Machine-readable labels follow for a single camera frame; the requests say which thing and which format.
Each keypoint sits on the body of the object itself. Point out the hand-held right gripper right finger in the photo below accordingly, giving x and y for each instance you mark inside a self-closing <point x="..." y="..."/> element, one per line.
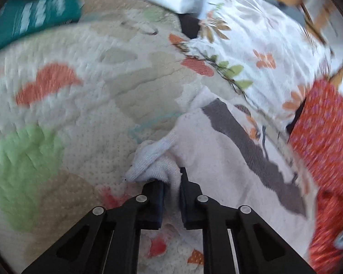
<point x="184" y="205"/>

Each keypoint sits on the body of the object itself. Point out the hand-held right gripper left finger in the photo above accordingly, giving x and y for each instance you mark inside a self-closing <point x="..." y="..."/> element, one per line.
<point x="158" y="202"/>

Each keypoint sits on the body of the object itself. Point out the white garment with grey band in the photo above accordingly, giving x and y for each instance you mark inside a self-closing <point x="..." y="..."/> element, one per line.
<point x="217" y="162"/>

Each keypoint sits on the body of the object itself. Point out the quilted heart pattern blanket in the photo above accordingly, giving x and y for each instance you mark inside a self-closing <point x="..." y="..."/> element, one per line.
<point x="74" y="105"/>

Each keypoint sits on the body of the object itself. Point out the dark cloth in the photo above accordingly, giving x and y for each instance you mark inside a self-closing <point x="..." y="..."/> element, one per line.
<point x="295" y="120"/>

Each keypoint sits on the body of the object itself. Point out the orange floral bed sheet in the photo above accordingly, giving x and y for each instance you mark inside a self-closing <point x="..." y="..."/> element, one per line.
<point x="325" y="137"/>

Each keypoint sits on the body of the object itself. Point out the white floral pillow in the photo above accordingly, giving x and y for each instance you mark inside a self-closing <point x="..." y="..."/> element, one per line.
<point x="260" y="34"/>

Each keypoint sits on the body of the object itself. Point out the teal printed cloth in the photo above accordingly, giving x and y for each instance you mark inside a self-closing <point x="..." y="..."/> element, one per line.
<point x="31" y="14"/>

